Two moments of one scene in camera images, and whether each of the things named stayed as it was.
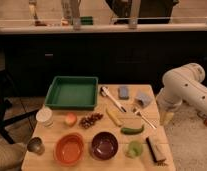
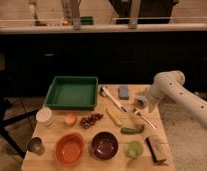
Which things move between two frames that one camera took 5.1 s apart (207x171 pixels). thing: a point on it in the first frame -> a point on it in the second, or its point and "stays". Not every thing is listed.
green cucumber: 132,131 stays
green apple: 135,149 stays
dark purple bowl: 104,145 stays
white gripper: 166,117 -> 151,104
